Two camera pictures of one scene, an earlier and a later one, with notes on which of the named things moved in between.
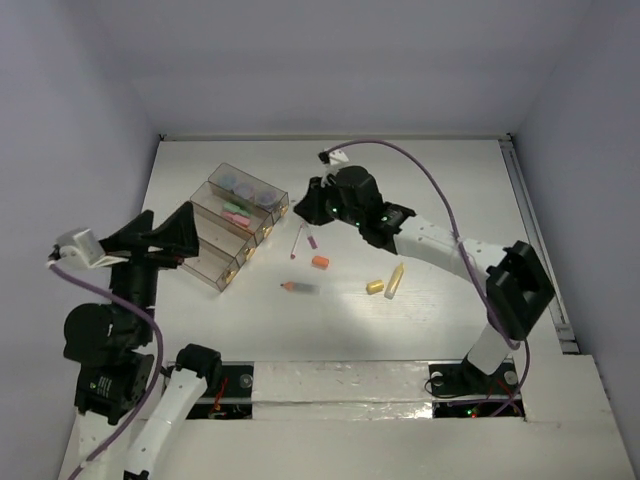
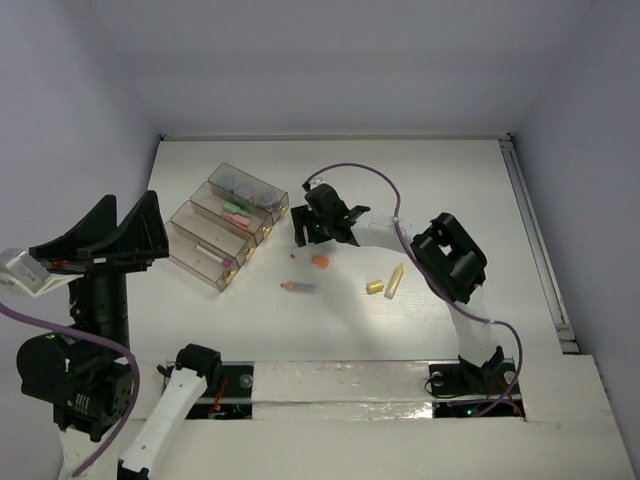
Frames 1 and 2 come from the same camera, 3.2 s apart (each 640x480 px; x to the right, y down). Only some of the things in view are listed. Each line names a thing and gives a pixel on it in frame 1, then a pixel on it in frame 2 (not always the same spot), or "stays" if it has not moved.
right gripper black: (310, 207) -> (303, 215)
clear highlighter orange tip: (301, 287) stays
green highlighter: (232, 207) stays
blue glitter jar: (227, 181) stays
